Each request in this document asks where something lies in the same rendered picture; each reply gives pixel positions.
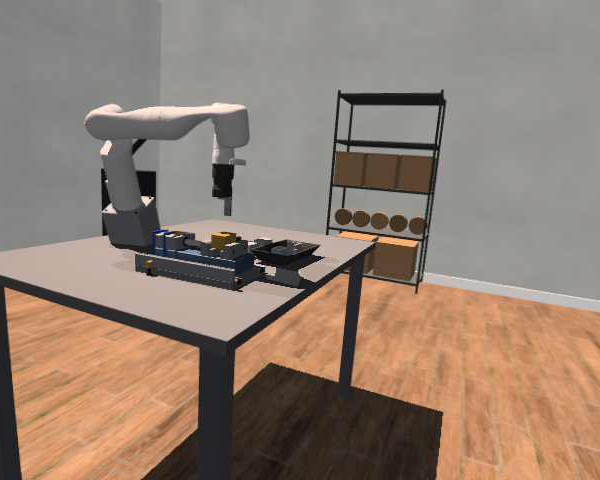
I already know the yellow block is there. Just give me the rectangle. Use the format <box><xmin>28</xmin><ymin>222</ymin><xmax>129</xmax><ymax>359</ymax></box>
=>
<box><xmin>211</xmin><ymin>232</ymin><xmax>236</xmax><ymax>250</ymax></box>

